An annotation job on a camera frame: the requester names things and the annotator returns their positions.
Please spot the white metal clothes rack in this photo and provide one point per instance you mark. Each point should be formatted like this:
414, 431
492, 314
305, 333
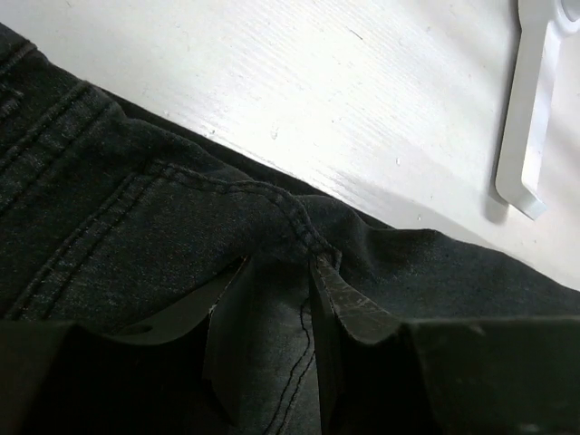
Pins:
544, 25

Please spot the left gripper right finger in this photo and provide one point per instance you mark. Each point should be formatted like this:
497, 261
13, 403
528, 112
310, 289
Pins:
380, 374

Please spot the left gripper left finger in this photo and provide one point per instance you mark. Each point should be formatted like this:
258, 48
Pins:
176, 372

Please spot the black trousers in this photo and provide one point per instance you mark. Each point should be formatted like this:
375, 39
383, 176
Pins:
109, 215

